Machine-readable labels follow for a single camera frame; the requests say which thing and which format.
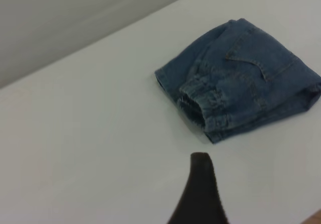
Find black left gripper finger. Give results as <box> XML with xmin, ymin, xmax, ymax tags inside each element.
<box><xmin>167</xmin><ymin>152</ymin><xmax>229</xmax><ymax>224</ymax></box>

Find blue denim shorts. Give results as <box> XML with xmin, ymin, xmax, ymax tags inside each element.
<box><xmin>154</xmin><ymin>18</ymin><xmax>321</xmax><ymax>145</ymax></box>

